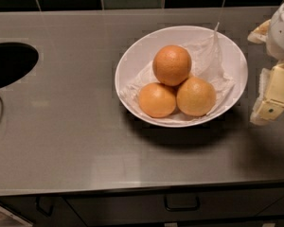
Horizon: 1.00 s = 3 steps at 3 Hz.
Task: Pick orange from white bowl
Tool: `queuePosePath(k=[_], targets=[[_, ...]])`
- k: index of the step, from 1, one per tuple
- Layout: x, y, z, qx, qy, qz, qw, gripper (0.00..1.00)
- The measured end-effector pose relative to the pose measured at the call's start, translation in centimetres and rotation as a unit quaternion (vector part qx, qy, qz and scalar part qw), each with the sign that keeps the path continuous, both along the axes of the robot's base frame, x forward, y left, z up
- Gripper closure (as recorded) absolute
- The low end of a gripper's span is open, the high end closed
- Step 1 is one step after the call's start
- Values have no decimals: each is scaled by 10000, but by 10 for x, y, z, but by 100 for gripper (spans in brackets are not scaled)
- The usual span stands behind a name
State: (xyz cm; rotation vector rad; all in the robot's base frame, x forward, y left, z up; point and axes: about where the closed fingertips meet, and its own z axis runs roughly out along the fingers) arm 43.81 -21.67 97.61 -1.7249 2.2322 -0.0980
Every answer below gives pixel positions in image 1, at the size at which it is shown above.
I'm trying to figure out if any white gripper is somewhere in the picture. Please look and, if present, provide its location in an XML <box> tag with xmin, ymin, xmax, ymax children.
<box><xmin>247</xmin><ymin>3</ymin><xmax>284</xmax><ymax>126</ymax></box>

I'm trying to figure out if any orange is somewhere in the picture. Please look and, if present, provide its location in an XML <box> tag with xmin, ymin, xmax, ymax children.
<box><xmin>176</xmin><ymin>77</ymin><xmax>216</xmax><ymax>117</ymax></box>
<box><xmin>152</xmin><ymin>45</ymin><xmax>192</xmax><ymax>86</ymax></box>
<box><xmin>138</xmin><ymin>82</ymin><xmax>176</xmax><ymax>118</ymax></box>

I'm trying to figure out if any white ceramic bowl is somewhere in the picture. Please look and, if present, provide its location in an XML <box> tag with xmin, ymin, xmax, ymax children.
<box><xmin>114</xmin><ymin>25</ymin><xmax>249</xmax><ymax>129</ymax></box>

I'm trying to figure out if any white paper towel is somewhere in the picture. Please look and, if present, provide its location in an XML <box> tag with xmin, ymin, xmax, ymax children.
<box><xmin>118</xmin><ymin>22</ymin><xmax>237</xmax><ymax>125</ymax></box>

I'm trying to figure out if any dark drawer front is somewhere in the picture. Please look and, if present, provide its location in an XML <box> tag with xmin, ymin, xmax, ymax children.
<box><xmin>66</xmin><ymin>188</ymin><xmax>284</xmax><ymax>226</ymax></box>

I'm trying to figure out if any black round object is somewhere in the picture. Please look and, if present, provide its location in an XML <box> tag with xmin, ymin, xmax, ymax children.
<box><xmin>0</xmin><ymin>42</ymin><xmax>39</xmax><ymax>88</ymax></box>

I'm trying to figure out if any black drawer handle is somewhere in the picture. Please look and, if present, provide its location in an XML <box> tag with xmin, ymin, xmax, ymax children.
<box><xmin>164</xmin><ymin>194</ymin><xmax>201</xmax><ymax>212</ymax></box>

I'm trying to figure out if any black left cabinet handle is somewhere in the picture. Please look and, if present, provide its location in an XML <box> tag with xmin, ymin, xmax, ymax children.
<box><xmin>35</xmin><ymin>196</ymin><xmax>54</xmax><ymax>218</ymax></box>

